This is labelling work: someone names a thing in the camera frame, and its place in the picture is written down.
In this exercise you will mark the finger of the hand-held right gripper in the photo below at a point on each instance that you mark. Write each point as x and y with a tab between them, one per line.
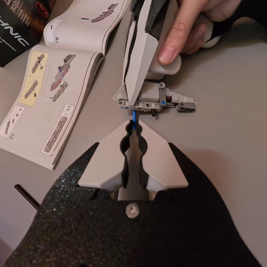
129	41
139	68

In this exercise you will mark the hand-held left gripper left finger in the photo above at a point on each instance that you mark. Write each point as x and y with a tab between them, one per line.
102	164

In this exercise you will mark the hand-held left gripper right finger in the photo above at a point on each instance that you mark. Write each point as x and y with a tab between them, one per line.
164	164

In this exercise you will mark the grey toy brick assembly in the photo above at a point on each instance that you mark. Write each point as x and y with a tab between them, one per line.
150	96

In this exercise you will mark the blue toy connector pin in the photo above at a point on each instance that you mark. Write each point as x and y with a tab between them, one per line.
134	118

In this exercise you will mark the grey desk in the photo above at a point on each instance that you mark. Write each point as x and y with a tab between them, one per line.
208	125

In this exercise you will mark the person's right hand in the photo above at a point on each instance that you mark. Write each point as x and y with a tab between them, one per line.
177	31

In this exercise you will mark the building instruction booklet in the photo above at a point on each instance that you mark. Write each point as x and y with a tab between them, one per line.
41	125

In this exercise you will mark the long black toy axle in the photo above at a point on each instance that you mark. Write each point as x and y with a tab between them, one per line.
27	197

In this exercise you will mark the black toy box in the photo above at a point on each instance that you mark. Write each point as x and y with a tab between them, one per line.
14	41

